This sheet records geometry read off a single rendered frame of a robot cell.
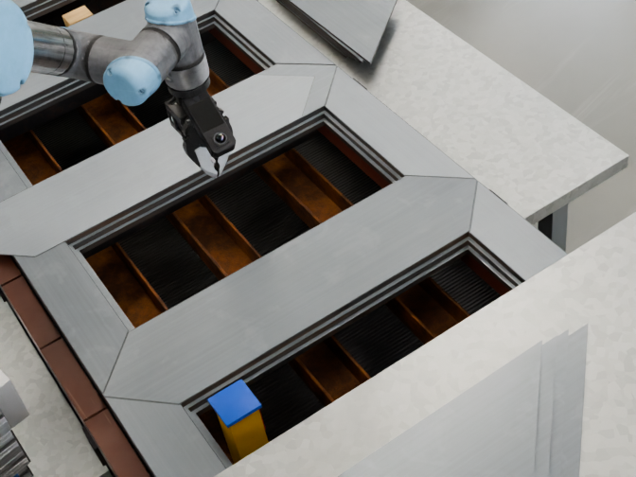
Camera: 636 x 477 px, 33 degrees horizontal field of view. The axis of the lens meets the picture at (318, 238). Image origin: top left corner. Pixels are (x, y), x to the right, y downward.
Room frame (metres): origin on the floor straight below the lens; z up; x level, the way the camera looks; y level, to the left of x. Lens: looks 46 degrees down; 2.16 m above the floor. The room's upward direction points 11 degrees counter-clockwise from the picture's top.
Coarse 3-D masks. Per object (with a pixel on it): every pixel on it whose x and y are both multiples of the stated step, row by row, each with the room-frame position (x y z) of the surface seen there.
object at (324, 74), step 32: (64, 0) 2.22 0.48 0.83; (224, 32) 1.97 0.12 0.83; (256, 64) 1.84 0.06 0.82; (288, 64) 1.78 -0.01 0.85; (320, 64) 1.76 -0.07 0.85; (32, 96) 1.84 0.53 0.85; (64, 96) 1.85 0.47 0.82; (320, 96) 1.66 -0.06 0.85; (0, 128) 1.79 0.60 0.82; (288, 128) 1.59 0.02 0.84; (256, 160) 1.54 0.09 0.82; (384, 160) 1.44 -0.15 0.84; (160, 192) 1.47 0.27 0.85; (192, 192) 1.48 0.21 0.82; (128, 224) 1.42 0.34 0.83; (448, 256) 1.20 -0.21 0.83; (480, 256) 1.18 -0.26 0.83; (32, 288) 1.31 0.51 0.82; (384, 288) 1.15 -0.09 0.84; (512, 288) 1.10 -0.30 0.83; (128, 320) 1.19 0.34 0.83; (320, 320) 1.09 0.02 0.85; (352, 320) 1.10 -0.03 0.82; (288, 352) 1.06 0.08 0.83; (96, 384) 1.05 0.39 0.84; (224, 384) 1.01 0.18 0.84; (192, 416) 0.96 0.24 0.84
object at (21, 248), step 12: (0, 204) 1.51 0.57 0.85; (0, 216) 1.48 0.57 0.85; (0, 228) 1.45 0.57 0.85; (12, 228) 1.44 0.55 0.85; (0, 240) 1.42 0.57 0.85; (12, 240) 1.41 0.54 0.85; (24, 240) 1.40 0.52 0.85; (0, 252) 1.39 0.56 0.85; (12, 252) 1.38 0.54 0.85; (24, 252) 1.38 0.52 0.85
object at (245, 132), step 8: (216, 96) 1.72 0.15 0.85; (224, 104) 1.69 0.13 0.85; (232, 104) 1.68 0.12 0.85; (224, 112) 1.66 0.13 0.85; (232, 112) 1.66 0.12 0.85; (232, 120) 1.63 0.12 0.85; (240, 120) 1.63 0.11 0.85; (248, 120) 1.62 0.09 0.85; (232, 128) 1.61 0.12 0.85; (240, 128) 1.61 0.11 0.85; (248, 128) 1.60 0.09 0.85; (256, 128) 1.60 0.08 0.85; (240, 136) 1.58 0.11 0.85; (248, 136) 1.58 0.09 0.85; (256, 136) 1.57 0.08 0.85; (264, 136) 1.57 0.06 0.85; (240, 144) 1.56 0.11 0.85; (248, 144) 1.55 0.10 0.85; (232, 152) 1.54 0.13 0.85
